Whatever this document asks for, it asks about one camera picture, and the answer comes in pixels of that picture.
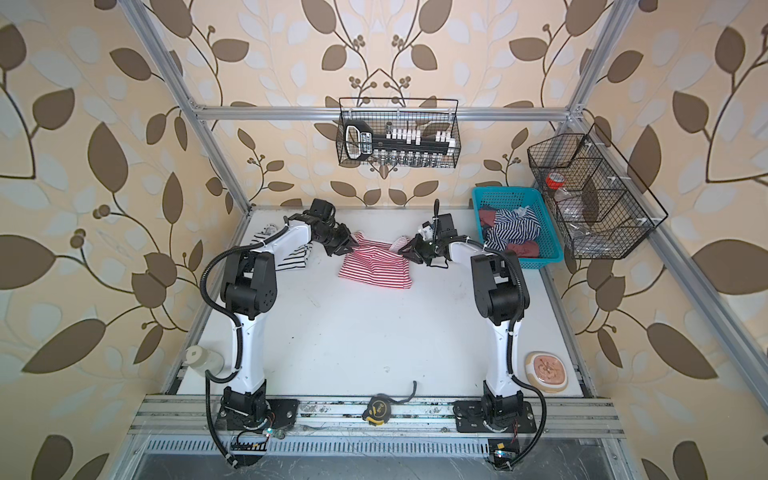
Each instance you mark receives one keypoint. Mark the red capped plastic bottle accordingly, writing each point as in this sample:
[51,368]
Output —
[568,204]

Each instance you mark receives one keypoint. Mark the black white tool set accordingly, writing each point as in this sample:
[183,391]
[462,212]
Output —
[360,142]

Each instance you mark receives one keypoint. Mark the teal plastic basket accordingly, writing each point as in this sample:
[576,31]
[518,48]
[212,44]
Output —
[516,220]

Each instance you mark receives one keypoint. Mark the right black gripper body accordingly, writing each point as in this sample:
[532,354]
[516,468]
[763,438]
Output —
[425,250]

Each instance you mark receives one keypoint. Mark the black white striped tank top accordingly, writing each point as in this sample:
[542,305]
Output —
[291,250]

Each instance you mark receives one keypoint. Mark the right black wire basket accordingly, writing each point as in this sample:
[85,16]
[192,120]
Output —
[621,210]

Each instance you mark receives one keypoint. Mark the pink round dish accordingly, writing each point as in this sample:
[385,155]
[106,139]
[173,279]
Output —
[546,372]

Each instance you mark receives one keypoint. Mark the red white striped tank top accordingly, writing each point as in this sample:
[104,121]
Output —
[377,263]

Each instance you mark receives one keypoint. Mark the back black wire basket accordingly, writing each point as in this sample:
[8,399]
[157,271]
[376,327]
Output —
[430,114]

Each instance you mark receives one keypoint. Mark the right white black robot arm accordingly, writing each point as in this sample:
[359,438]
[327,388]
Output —
[501,297]

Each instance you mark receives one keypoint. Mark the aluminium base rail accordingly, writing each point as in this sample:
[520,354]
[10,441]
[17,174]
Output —
[558,417]

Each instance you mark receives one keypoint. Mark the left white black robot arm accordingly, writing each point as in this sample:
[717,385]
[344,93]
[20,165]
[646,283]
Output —
[241,284]

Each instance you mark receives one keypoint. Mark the right circuit board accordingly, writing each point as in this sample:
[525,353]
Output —
[503,452]

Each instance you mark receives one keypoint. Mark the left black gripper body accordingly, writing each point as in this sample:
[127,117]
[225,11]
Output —
[335,239]

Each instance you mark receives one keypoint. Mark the yellow black tape measure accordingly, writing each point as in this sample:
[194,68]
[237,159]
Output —
[380,407]

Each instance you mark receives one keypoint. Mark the black wire basket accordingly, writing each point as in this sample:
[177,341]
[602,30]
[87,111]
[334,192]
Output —
[430,114]
[621,210]

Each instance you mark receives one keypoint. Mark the navy striped tank top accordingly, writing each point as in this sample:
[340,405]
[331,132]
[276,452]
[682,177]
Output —
[513,227]

